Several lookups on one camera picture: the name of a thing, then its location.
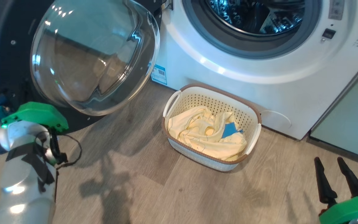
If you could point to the white front-load washing machine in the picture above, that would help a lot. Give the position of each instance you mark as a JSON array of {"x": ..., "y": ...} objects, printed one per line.
[{"x": 259, "y": 90}]

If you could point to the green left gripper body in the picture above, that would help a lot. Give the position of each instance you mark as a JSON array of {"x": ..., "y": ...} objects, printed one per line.
[{"x": 36, "y": 113}]

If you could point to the metal door hinge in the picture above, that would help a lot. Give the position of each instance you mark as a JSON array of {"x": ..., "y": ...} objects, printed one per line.
[{"x": 167, "y": 4}]

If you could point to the blue energy label sticker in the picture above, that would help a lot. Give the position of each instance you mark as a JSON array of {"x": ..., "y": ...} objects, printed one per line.
[{"x": 159, "y": 74}]

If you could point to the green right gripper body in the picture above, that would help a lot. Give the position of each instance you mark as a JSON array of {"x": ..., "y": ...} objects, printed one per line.
[{"x": 353, "y": 211}]

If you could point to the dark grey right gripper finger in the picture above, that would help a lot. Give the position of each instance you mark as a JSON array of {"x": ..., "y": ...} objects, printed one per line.
[
  {"x": 325, "y": 186},
  {"x": 351, "y": 183}
]

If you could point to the stainless steel washing machine drum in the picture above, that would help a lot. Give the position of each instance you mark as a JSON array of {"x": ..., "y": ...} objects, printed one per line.
[{"x": 253, "y": 15}]

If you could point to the round dark glass washer door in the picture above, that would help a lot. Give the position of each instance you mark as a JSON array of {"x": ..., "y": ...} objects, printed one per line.
[{"x": 89, "y": 62}]

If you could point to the grey warning sticker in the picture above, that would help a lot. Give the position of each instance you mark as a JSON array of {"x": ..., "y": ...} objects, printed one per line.
[{"x": 336, "y": 9}]

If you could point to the white perforated laundry basket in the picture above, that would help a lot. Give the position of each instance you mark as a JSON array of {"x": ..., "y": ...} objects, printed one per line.
[{"x": 179, "y": 102}]

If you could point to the light blue cabinet panel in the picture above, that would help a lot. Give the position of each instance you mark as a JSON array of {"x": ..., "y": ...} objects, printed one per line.
[{"x": 353, "y": 118}]

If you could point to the round white filter cover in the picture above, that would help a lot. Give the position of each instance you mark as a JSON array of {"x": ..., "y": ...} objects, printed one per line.
[{"x": 286, "y": 116}]

